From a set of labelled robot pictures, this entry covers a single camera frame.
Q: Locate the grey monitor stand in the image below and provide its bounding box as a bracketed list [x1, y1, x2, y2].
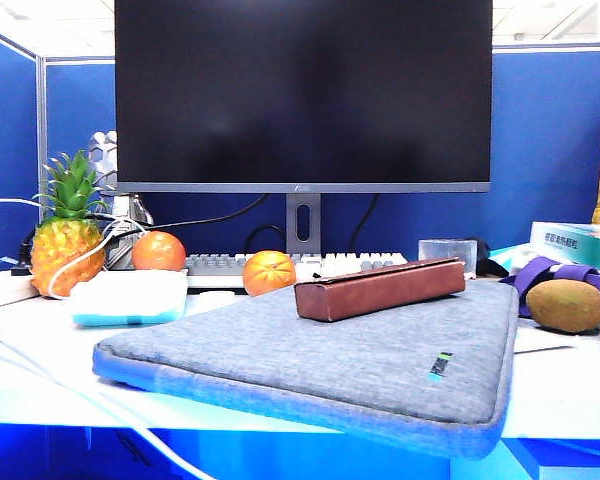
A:
[285, 192, 322, 256]

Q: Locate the black monitor cable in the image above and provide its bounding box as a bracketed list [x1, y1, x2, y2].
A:
[113, 193, 381, 255]

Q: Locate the grey partition post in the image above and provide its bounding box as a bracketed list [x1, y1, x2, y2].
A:
[35, 54, 48, 221]

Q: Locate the white tissue pack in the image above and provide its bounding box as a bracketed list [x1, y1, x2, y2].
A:
[69, 269, 189, 328]

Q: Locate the toy pineapple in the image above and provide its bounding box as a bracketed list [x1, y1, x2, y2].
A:
[29, 148, 107, 298]

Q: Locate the black computer monitor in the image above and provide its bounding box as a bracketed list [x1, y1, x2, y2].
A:
[113, 0, 495, 195]

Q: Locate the black computer mouse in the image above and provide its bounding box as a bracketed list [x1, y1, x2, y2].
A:
[464, 236, 510, 278]

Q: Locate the grey felt laptop sleeve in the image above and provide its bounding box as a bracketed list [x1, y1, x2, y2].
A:
[91, 278, 521, 460]

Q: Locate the whole brown kiwi fruit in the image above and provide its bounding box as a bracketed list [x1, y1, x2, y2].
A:
[525, 278, 600, 334]

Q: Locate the clear plastic box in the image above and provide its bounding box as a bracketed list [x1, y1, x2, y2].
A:
[418, 238, 479, 278]

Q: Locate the white mechanical keyboard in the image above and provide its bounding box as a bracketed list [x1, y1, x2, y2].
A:
[183, 251, 410, 289]

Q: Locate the white cable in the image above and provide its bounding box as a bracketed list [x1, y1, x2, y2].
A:
[0, 197, 216, 480]

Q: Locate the ribbed orange tangerine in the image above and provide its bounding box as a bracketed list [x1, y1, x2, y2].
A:
[242, 249, 298, 297]

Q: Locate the smooth round orange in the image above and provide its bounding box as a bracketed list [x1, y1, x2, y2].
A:
[131, 230, 187, 272]

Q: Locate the brown leather glasses case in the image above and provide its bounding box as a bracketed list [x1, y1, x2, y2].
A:
[293, 256, 467, 323]

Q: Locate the teal and white medicine box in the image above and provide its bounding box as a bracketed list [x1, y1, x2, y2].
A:
[529, 220, 600, 272]

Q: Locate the silver robot figurine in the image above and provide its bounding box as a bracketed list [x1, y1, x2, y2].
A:
[86, 129, 154, 269]

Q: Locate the purple strap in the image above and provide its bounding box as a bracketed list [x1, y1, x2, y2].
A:
[500, 255, 600, 318]

